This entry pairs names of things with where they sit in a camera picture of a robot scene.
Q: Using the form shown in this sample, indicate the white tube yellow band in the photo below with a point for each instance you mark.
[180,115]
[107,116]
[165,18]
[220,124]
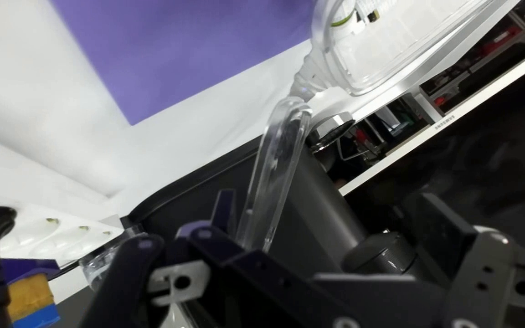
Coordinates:
[353,11]

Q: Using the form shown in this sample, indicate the white power strip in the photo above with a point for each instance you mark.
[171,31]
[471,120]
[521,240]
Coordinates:
[48,229]

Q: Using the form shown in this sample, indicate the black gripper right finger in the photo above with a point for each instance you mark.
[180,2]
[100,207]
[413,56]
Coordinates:
[444,233]

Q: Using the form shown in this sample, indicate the white framed monitor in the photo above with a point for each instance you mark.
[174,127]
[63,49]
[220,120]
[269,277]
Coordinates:
[475,158]

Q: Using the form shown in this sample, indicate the purple paper sheet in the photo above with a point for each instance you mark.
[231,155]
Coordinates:
[156,53]

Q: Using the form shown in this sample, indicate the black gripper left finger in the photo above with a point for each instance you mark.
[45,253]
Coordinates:
[225,215]

